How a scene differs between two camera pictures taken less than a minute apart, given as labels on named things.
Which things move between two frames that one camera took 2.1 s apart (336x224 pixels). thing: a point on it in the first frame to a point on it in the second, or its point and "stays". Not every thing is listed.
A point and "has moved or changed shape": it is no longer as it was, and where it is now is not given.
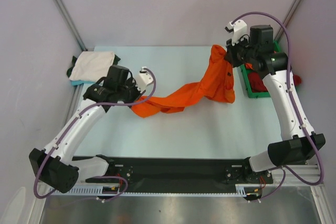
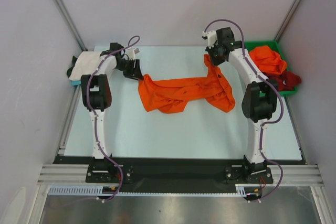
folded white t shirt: x=92 y=66 stays
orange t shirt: x=217 y=84 has moved or changed shape
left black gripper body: x=129 y=93 to x=127 y=67
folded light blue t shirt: x=79 y=82 stays
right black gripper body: x=231 y=56 to x=216 y=56
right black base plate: x=241 y=173 stays
